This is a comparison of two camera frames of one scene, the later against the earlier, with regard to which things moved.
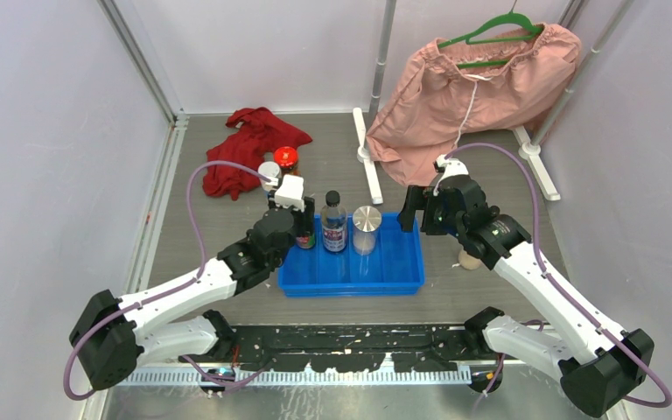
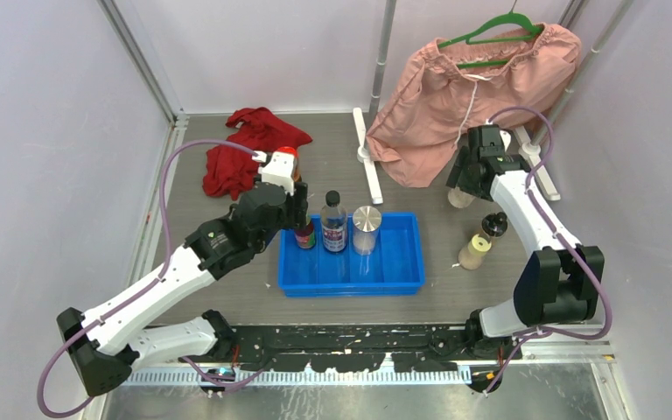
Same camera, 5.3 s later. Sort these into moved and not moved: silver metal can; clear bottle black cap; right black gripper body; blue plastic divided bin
Moved: right black gripper body
Not moved: clear bottle black cap; blue plastic divided bin; silver metal can
